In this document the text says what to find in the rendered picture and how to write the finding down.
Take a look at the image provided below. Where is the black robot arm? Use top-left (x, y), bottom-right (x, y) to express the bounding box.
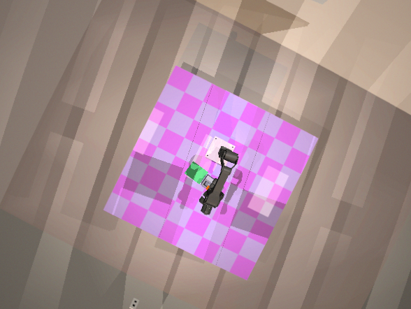
top-left (201, 146), bottom-right (239, 215)

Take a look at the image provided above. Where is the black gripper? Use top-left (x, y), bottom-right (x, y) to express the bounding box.
top-left (199, 178), bottom-right (217, 204)

